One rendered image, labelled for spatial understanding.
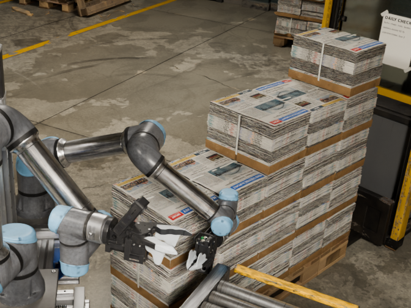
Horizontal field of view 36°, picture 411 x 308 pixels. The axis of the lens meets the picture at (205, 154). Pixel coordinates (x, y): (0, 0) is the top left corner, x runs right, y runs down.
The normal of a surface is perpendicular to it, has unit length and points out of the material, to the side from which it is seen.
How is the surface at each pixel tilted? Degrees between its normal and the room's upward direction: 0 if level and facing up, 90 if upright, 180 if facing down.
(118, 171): 0
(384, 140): 90
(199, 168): 1
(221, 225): 90
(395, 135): 90
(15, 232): 8
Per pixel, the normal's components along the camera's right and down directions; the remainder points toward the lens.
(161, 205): 0.07, -0.90
